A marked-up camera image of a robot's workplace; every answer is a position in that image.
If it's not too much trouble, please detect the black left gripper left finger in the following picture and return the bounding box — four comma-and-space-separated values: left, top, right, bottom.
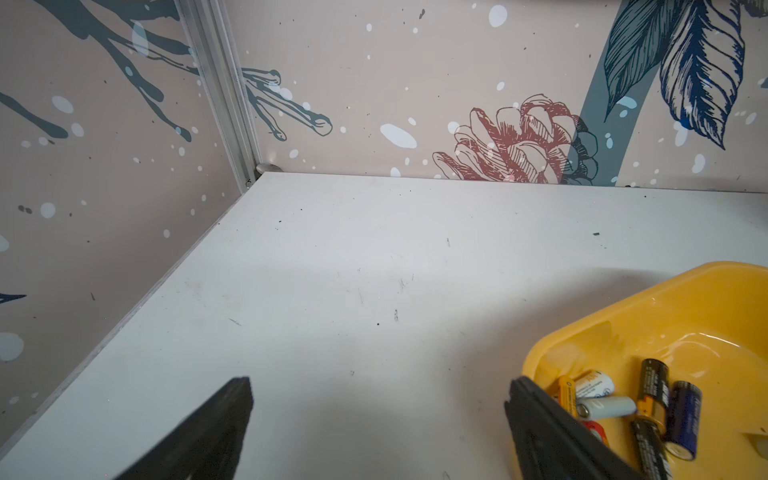
118, 377, 254, 479

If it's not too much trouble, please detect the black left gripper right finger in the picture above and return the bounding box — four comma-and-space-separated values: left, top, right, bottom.
504, 376, 641, 479

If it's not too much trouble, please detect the yellow plastic storage box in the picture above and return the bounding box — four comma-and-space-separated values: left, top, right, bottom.
520, 262, 767, 479

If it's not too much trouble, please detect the red battery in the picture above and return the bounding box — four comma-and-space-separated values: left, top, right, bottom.
582, 421, 609, 447

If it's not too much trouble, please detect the yellow black battery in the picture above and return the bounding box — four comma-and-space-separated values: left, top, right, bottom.
557, 376, 579, 418

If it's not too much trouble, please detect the pale green white battery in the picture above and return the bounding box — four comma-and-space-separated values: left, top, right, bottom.
576, 396, 637, 421

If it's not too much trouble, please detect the black gold battery lower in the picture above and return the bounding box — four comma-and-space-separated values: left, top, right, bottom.
630, 419, 673, 480

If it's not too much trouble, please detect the black gold battery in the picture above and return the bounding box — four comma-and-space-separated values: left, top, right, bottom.
636, 358, 669, 435
630, 419, 673, 480

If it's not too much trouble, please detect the dark blue AA battery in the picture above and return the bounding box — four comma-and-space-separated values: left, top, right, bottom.
664, 381, 703, 461

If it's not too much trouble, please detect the aluminium frame corner post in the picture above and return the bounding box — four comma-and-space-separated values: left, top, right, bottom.
176, 0, 260, 192

